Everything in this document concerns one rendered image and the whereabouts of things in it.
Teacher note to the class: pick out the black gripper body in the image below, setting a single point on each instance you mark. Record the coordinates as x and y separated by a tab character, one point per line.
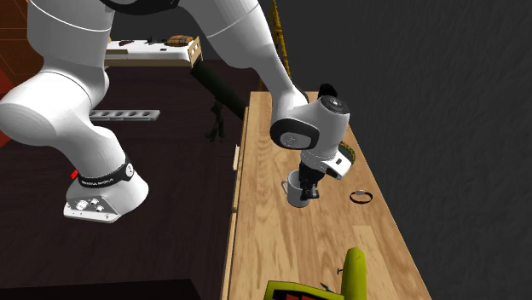
309	175

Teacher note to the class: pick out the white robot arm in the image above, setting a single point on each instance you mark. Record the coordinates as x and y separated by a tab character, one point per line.
62	104

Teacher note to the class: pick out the white mug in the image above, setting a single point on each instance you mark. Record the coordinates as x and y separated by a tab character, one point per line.
296	198

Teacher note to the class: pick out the green rimmed bowl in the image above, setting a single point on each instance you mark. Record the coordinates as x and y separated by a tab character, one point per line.
350	152

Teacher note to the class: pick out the yellow-green toy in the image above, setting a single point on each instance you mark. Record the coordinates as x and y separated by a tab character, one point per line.
354	270

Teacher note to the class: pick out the black telescope on tripod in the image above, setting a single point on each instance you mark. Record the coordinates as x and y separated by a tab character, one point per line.
220	89

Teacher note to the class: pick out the grey tray with holes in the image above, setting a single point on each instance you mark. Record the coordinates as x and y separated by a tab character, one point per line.
124	115

